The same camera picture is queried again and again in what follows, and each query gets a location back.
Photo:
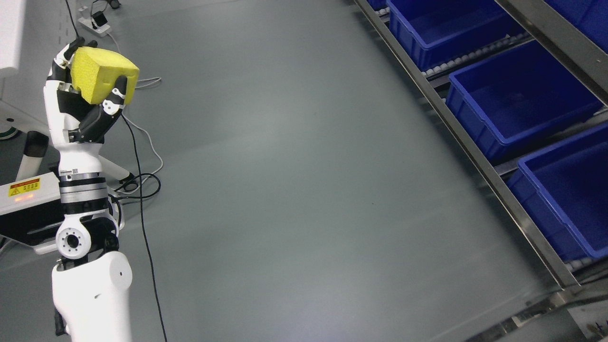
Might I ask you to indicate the blue bin lower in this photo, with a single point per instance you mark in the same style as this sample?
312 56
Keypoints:
564 189

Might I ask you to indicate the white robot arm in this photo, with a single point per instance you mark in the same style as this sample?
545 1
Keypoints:
92 278

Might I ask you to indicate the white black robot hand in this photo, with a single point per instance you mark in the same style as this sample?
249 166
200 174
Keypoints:
71 118

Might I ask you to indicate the yellow foam block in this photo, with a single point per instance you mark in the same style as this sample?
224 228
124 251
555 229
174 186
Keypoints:
94 72

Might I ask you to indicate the blue bin top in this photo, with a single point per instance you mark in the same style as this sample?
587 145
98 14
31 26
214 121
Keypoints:
434 32

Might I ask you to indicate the metal shelf rack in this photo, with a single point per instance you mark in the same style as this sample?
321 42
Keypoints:
575 33

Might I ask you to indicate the blue bin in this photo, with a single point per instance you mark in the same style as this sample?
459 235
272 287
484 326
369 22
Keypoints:
564 189
434 32
510 104

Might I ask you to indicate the blue bin middle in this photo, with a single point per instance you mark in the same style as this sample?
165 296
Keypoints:
510 104

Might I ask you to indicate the white power strip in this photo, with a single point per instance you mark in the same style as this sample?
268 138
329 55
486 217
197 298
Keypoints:
95 23

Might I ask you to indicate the grey machine with warning label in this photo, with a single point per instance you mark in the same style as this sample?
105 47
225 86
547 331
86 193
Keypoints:
26 204

